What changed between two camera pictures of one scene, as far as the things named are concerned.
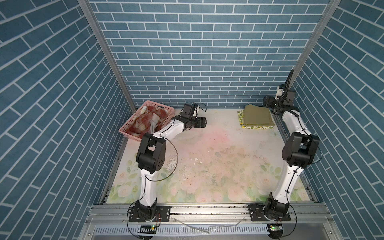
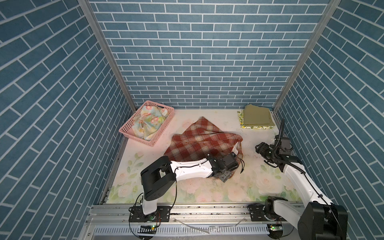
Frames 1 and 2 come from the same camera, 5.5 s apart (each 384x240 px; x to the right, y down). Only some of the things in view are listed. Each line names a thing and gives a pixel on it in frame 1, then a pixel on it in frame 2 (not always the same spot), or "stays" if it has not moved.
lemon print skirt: (241, 115) stays
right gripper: (271, 100) to (261, 148)
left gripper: (203, 123) to (227, 175)
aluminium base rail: (106, 221) stays
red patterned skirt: (149, 120) to (204, 139)
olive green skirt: (254, 116) stays
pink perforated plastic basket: (150, 118) stays
